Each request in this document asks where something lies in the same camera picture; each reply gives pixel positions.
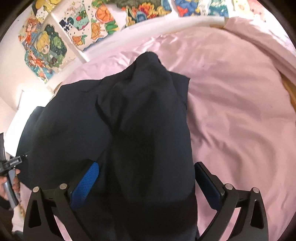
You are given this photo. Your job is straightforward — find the black puffer jacket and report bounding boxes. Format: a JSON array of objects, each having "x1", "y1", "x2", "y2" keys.
[{"x1": 20, "y1": 52, "x2": 197, "y2": 240}]

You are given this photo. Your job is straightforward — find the person's left hand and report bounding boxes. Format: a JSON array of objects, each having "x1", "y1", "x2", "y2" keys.
[{"x1": 0, "y1": 169, "x2": 20, "y2": 201}]

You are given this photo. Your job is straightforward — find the pink bed duvet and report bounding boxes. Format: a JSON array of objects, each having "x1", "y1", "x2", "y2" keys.
[{"x1": 11, "y1": 17, "x2": 296, "y2": 241}]

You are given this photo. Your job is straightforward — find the orange hair girl drawing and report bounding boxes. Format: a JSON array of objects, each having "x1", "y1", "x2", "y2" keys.
[{"x1": 24, "y1": 50, "x2": 55, "y2": 83}]

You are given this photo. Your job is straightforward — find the red hair girl drawing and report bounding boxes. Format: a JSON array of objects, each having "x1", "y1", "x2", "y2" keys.
[{"x1": 18, "y1": 16, "x2": 41, "y2": 50}]

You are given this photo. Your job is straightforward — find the fruit juice drawing poster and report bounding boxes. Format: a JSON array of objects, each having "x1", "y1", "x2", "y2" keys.
[{"x1": 54, "y1": 0, "x2": 119, "y2": 51}]

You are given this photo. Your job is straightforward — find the dark fish flowers drawing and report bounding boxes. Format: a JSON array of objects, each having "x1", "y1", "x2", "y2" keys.
[{"x1": 109, "y1": 0, "x2": 171, "y2": 27}]

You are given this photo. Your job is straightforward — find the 2024 dragon drawing poster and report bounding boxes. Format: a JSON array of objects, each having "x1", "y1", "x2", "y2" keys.
[{"x1": 174, "y1": 0, "x2": 233, "y2": 18}]

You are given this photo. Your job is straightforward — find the wooden bed frame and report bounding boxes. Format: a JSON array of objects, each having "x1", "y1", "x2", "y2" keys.
[{"x1": 280, "y1": 73, "x2": 296, "y2": 109}]

